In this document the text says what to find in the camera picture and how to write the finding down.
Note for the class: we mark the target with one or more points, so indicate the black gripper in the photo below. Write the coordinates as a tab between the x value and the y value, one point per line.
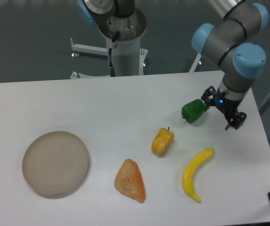
227	102

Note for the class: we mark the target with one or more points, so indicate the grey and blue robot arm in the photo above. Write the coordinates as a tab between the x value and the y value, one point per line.
226	47

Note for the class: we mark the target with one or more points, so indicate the green bell pepper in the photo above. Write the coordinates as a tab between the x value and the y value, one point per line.
193	110

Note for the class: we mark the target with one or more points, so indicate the yellow bell pepper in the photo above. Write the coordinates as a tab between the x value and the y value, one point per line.
162	141

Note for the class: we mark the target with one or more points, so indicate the yellow banana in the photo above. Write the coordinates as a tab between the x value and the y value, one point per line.
189	172

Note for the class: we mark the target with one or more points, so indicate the orange bread pastry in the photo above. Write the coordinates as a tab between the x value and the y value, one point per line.
129	181

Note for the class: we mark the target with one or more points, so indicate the beige round plate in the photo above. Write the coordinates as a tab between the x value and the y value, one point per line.
55	163

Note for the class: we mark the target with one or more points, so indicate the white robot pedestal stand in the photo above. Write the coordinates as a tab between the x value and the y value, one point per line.
154	40

